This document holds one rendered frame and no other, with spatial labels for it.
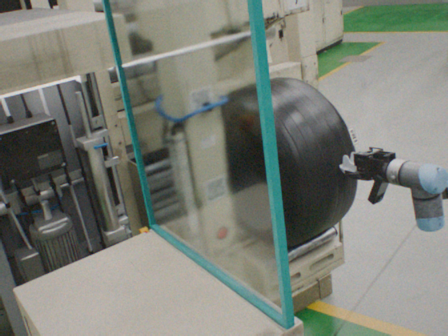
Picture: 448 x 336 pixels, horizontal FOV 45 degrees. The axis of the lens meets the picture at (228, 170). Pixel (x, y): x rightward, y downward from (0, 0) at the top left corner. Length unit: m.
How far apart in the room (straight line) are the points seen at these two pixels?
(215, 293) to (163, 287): 0.12
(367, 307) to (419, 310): 0.26
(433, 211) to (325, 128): 0.43
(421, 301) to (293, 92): 1.74
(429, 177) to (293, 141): 0.42
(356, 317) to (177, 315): 2.04
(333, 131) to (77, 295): 0.93
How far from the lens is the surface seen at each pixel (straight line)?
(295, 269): 1.92
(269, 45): 6.63
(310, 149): 1.68
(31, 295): 1.32
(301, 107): 1.75
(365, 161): 1.62
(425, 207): 1.55
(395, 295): 3.24
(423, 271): 3.44
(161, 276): 1.25
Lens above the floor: 1.94
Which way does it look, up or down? 23 degrees down
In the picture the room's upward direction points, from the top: 8 degrees counter-clockwise
